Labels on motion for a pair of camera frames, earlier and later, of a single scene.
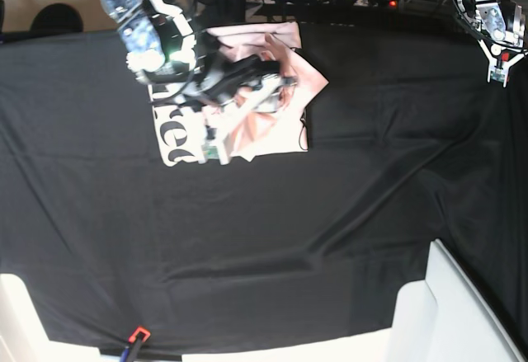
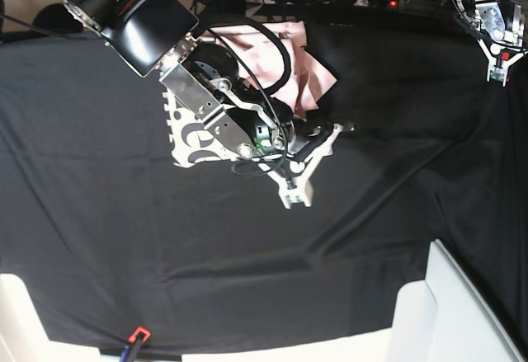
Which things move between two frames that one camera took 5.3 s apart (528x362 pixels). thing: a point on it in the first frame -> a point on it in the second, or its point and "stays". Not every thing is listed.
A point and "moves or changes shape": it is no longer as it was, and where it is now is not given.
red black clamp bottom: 139,336 stays
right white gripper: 500,62 stays
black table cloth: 409,146 stays
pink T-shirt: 251,105 moves or changes shape
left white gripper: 258,91 -> 294,187
